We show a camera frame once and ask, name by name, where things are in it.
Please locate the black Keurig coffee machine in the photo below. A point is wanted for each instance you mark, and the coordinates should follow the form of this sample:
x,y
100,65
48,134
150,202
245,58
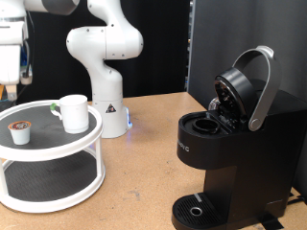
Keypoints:
x,y
255,159

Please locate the white two-tier turntable shelf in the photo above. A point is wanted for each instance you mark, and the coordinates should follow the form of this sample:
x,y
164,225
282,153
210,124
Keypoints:
x,y
48,143

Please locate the wrist camera blue mount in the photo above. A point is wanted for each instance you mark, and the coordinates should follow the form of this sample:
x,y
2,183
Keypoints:
x,y
26,75

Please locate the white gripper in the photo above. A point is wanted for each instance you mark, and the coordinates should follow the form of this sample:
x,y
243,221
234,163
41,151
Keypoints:
x,y
9,64

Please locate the black tape strip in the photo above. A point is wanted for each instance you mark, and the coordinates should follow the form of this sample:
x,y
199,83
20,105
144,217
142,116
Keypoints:
x,y
271,223

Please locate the white coffee pod orange lid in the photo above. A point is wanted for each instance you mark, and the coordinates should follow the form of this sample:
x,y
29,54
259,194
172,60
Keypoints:
x,y
19,134

